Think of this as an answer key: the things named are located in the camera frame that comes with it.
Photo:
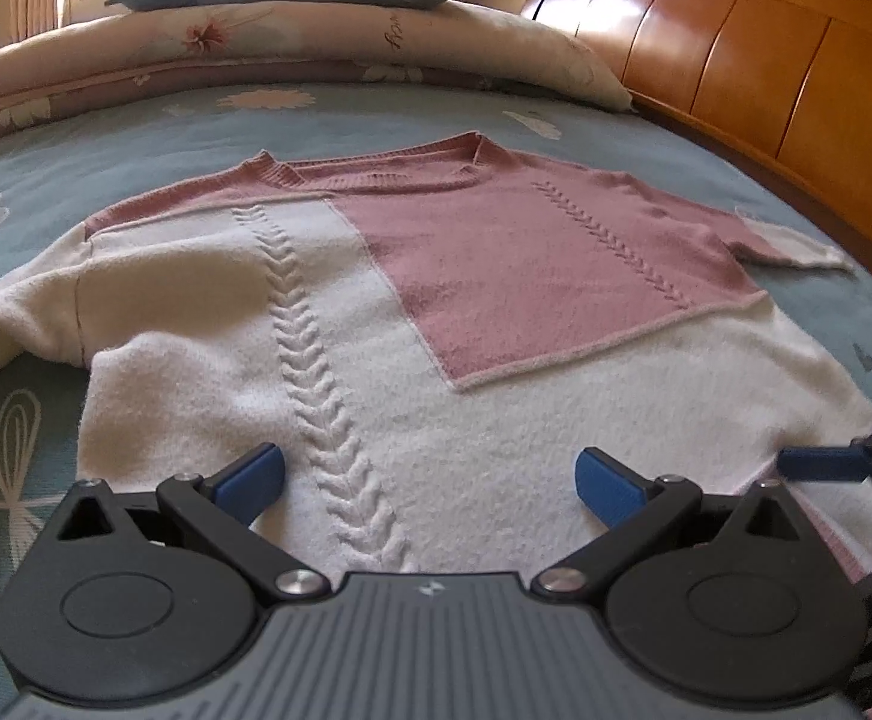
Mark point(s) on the folded beige floral quilt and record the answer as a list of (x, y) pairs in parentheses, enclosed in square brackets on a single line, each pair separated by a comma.
[(316, 37)]

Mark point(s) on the pink and white knit sweater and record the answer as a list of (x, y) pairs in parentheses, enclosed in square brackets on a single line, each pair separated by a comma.
[(481, 360)]

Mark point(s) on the bed with blue floral sheet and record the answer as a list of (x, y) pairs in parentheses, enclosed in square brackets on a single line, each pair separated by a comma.
[(143, 135)]

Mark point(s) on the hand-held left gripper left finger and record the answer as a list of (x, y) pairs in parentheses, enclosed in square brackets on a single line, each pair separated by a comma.
[(256, 476)]

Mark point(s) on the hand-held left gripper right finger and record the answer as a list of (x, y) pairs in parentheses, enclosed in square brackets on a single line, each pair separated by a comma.
[(608, 487)]

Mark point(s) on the wooden headboard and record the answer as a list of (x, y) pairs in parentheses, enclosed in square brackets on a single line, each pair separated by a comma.
[(743, 52)]

